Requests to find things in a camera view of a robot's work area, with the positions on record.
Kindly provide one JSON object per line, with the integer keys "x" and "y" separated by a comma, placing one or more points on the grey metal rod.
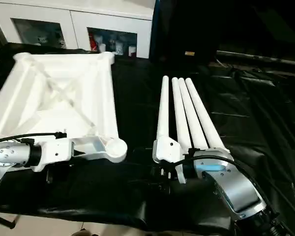
{"x": 260, "y": 57}

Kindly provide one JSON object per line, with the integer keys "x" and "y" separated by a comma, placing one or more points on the white plastic table top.
{"x": 64, "y": 103}

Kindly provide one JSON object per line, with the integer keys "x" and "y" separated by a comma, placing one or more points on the white plastic table leg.
{"x": 206, "y": 120}
{"x": 180, "y": 115}
{"x": 193, "y": 118}
{"x": 163, "y": 110}

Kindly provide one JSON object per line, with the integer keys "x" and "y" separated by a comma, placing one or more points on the black metal stand leg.
{"x": 5, "y": 218}

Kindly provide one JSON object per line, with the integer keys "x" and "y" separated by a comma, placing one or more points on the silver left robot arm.
{"x": 9, "y": 152}

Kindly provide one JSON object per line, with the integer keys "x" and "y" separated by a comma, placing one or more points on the black case with gold label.
{"x": 186, "y": 29}

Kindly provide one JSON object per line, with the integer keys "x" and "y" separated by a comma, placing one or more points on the black mat cover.
{"x": 137, "y": 103}

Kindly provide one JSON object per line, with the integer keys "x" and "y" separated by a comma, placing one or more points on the white cabinet with glass doors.
{"x": 76, "y": 24}

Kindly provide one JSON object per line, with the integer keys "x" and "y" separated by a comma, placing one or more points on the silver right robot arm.
{"x": 238, "y": 186}

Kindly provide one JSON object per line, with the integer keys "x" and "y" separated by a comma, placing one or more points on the dark robot foot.
{"x": 84, "y": 233}

